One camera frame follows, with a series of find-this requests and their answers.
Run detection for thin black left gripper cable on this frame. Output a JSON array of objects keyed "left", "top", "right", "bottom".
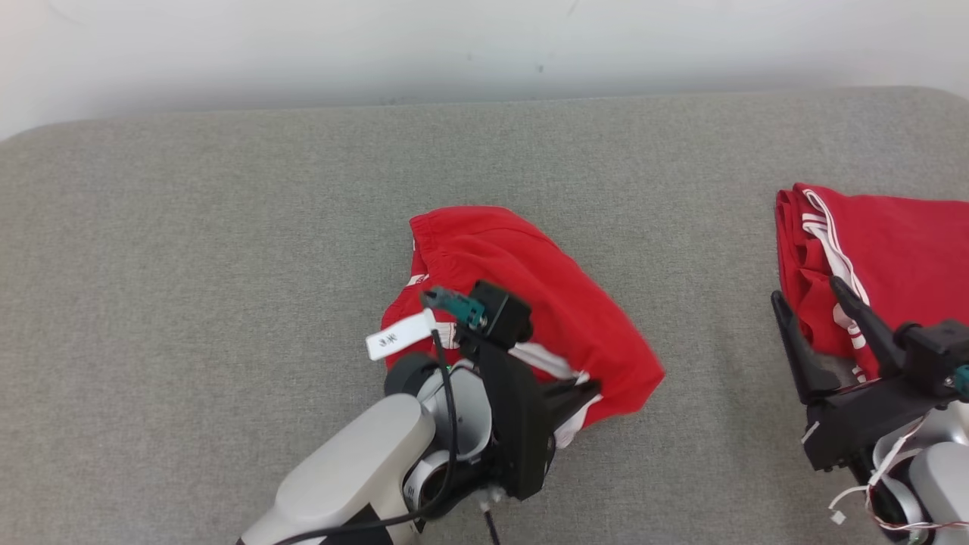
[{"left": 473, "top": 488, "right": 504, "bottom": 545}]

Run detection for red shorts with white stripe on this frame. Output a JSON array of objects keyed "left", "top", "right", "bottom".
[{"left": 380, "top": 206, "right": 667, "bottom": 449}]

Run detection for red Bulls 23 jersey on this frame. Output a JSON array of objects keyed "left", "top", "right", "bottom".
[{"left": 774, "top": 182, "right": 969, "bottom": 379}]

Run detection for white paper cable label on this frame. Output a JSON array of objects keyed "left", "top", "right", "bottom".
[{"left": 366, "top": 309, "right": 438, "bottom": 362}]

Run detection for grey fabric mat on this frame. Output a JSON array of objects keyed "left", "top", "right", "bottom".
[{"left": 0, "top": 86, "right": 969, "bottom": 545}]

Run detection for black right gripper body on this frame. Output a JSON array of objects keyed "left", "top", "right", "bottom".
[{"left": 802, "top": 375, "right": 960, "bottom": 474}]

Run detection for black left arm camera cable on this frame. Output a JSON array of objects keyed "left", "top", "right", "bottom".
[{"left": 273, "top": 329, "right": 463, "bottom": 545}]

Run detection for teal left camera connector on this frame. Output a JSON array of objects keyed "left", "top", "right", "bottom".
[{"left": 420, "top": 286, "right": 487, "bottom": 328}]

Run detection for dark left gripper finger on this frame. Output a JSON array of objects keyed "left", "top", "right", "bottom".
[{"left": 541, "top": 377, "right": 603, "bottom": 428}]

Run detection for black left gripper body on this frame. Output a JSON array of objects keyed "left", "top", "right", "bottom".
[{"left": 458, "top": 337, "right": 557, "bottom": 502}]

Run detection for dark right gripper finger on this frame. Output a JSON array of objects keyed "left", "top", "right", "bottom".
[
  {"left": 829, "top": 276, "right": 905, "bottom": 378},
  {"left": 771, "top": 290, "right": 843, "bottom": 404}
]

